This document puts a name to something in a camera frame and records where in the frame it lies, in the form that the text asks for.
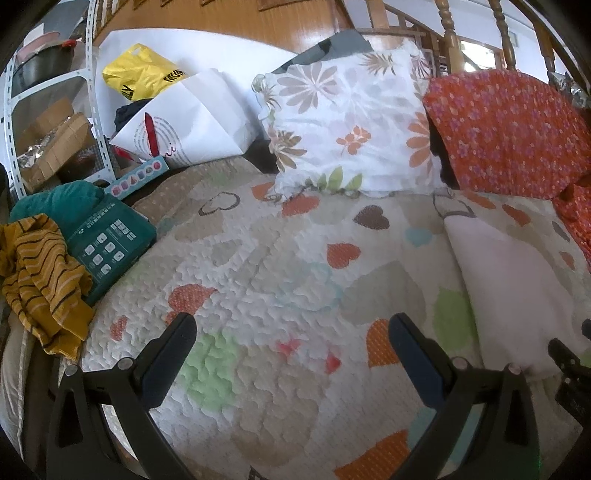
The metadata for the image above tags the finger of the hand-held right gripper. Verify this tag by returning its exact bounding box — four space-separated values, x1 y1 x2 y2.
548 338 584 376
555 376 587 417

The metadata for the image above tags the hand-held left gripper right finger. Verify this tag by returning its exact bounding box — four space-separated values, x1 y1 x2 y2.
388 313 542 480

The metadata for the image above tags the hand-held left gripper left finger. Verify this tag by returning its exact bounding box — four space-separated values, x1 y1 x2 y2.
45 312 198 480

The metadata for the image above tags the white small garment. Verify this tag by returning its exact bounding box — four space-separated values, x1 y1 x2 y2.
444 215 591 377

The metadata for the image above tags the teal cardboard box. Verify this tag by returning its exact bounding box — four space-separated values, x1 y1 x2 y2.
65 194 158 305

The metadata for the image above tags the orange floral cloth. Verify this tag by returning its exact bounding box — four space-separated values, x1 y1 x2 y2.
551 184 591 274

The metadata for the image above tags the heart print quilt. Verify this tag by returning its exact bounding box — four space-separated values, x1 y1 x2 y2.
55 159 591 480

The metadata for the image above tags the mustard striped garment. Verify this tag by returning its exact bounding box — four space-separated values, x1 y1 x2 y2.
0 215 95 361

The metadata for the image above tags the long pastel box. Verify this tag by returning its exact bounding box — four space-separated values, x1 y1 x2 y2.
104 156 169 200

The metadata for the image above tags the teal cloth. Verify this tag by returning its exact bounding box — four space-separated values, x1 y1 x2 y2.
9 182 108 232

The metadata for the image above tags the orange floral cushion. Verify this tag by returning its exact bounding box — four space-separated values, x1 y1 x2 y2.
422 68 591 204

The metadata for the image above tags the white paper bag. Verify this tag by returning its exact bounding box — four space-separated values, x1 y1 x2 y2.
110 68 259 168

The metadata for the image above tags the dark cloth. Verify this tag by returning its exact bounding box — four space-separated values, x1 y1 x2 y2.
115 100 155 138

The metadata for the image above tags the white floral pillow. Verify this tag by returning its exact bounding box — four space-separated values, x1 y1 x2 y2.
252 37 450 200

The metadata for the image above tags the brown cardboard box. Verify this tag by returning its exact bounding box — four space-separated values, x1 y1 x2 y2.
16 97 95 188

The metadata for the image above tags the crumpled silver foil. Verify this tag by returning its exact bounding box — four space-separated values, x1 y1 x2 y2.
549 71 591 108

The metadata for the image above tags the white metal rack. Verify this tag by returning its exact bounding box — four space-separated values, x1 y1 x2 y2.
0 0 117 199

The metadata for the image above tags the yellow plastic bag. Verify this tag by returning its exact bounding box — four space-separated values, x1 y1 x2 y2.
102 43 188 103

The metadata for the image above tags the dark metal pot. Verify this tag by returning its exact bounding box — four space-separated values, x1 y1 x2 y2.
13 32 75 89

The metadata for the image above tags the dark grey pillow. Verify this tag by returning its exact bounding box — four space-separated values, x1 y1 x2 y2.
271 30 371 75

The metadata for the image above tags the wooden bed post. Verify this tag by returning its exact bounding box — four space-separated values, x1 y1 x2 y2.
489 0 519 71
433 0 463 75

